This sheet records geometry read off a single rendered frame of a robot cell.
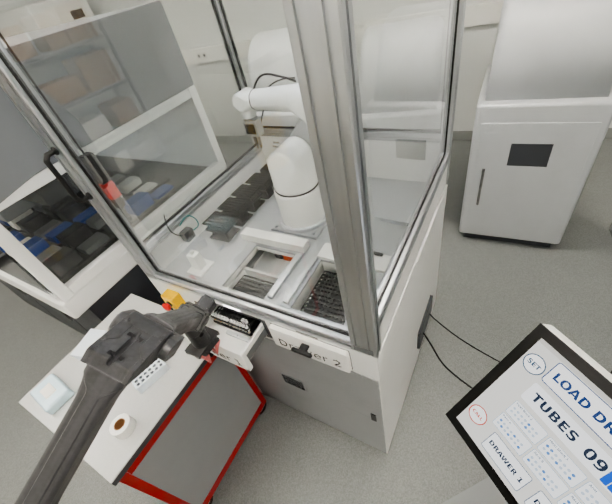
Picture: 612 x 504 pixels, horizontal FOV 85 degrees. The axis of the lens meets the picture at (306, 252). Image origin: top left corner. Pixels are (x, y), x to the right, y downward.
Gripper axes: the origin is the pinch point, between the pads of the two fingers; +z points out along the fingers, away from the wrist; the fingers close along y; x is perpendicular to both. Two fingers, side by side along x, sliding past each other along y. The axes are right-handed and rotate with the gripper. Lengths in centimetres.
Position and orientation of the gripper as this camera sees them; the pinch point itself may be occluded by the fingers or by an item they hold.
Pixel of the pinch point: (212, 356)
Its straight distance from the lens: 121.2
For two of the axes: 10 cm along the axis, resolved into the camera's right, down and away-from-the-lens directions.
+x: -8.7, -1.8, 4.7
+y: 4.6, -6.4, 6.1
